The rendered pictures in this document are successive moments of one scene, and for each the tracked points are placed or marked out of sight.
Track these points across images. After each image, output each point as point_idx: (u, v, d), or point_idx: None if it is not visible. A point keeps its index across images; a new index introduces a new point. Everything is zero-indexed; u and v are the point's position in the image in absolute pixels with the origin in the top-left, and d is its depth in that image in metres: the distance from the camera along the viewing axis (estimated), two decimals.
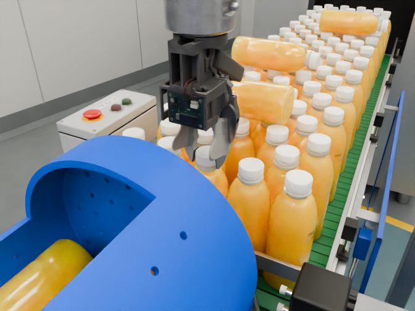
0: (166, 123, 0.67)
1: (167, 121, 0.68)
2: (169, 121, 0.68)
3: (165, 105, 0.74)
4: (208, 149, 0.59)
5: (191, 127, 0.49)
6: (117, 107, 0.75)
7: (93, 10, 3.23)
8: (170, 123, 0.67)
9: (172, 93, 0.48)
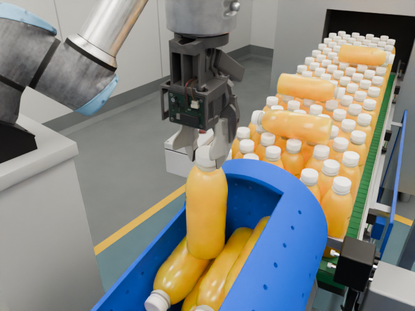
0: (244, 144, 0.98)
1: (244, 142, 0.98)
2: (246, 142, 0.98)
3: (238, 129, 1.05)
4: (208, 148, 0.59)
5: (192, 127, 0.49)
6: (204, 131, 1.05)
7: None
8: (247, 143, 0.98)
9: (173, 93, 0.48)
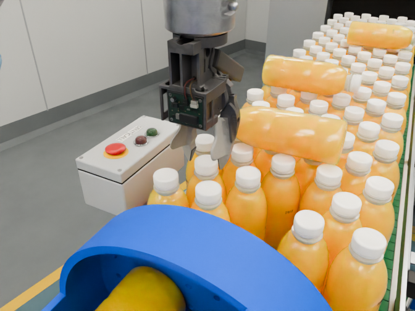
0: (201, 163, 0.59)
1: (202, 160, 0.60)
2: (204, 160, 0.60)
3: (197, 138, 0.66)
4: None
5: (191, 127, 0.49)
6: (142, 140, 0.67)
7: (98, 14, 3.15)
8: (205, 162, 0.59)
9: (172, 93, 0.48)
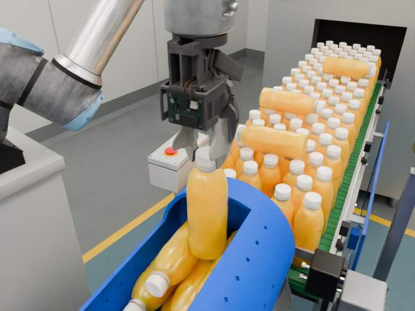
0: (202, 154, 0.58)
1: (202, 151, 0.59)
2: (205, 152, 0.59)
3: None
4: (152, 286, 0.65)
5: (191, 127, 0.49)
6: None
7: None
8: (207, 153, 0.58)
9: (172, 94, 0.48)
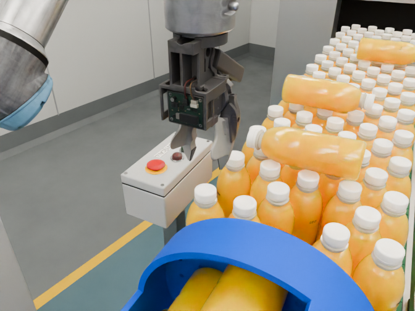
0: None
1: None
2: None
3: None
4: None
5: (191, 126, 0.49)
6: (178, 157, 0.74)
7: (107, 21, 3.23)
8: None
9: (172, 92, 0.48)
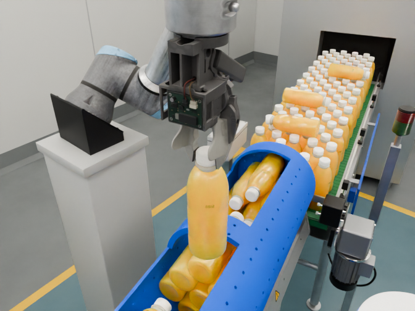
0: (249, 199, 1.07)
1: (248, 196, 1.06)
2: (250, 196, 1.06)
3: (257, 128, 1.54)
4: (234, 202, 1.11)
5: (191, 127, 0.49)
6: None
7: (142, 37, 4.03)
8: (251, 198, 1.06)
9: (171, 93, 0.48)
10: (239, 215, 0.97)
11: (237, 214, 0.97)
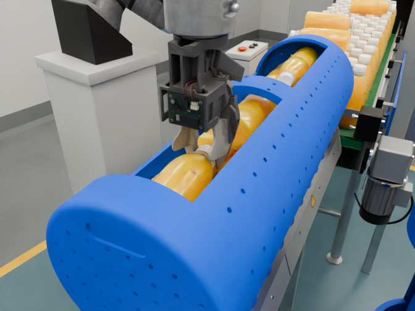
0: None
1: (281, 81, 0.92)
2: (283, 81, 0.91)
3: None
4: None
5: (191, 128, 0.49)
6: (253, 45, 1.40)
7: None
8: (285, 83, 0.91)
9: (172, 94, 0.48)
10: None
11: None
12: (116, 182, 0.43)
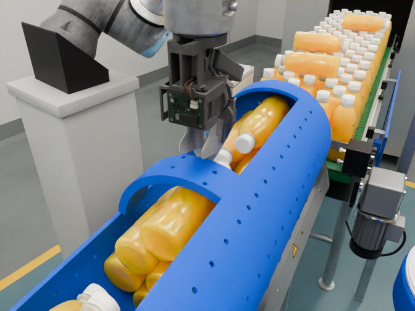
0: (241, 149, 0.76)
1: (239, 145, 0.76)
2: (242, 145, 0.75)
3: (265, 69, 1.32)
4: (220, 157, 0.80)
5: (191, 127, 0.49)
6: None
7: None
8: (244, 148, 0.75)
9: (172, 93, 0.48)
10: (225, 166, 0.66)
11: (222, 164, 0.66)
12: None
